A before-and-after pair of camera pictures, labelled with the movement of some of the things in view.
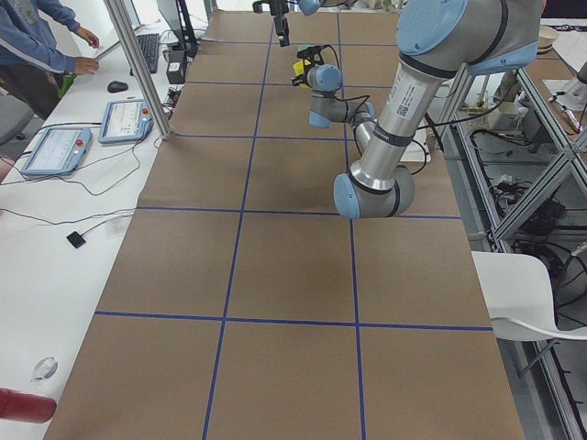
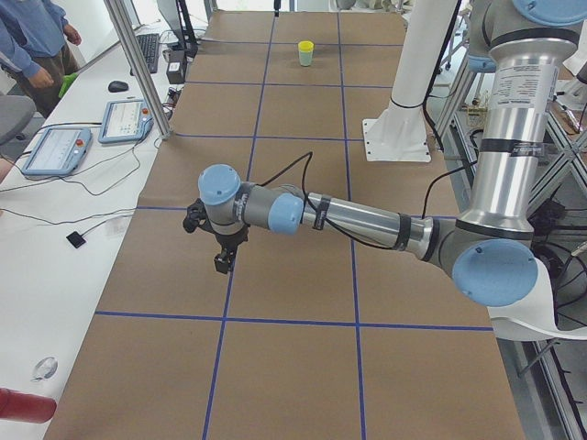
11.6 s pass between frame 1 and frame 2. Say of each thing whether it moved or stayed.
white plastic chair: stayed
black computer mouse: stayed
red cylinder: stayed
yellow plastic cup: moved
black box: stayed
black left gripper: moved
